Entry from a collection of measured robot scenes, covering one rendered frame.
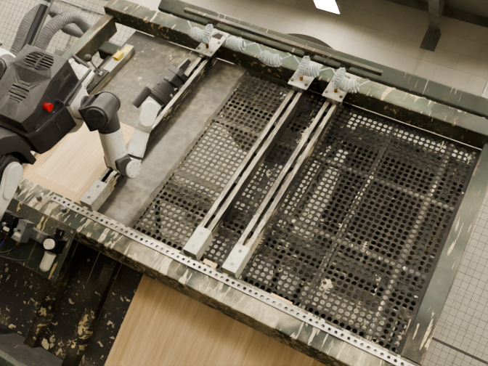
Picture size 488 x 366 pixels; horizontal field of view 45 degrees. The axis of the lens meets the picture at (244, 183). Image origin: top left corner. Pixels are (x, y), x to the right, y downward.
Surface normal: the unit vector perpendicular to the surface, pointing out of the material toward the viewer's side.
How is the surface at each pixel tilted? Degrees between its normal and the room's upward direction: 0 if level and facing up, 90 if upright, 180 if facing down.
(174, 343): 90
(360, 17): 90
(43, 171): 60
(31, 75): 82
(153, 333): 90
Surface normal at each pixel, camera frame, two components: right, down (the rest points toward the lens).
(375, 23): -0.31, -0.16
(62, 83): 0.88, 0.36
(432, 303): -0.04, -0.58
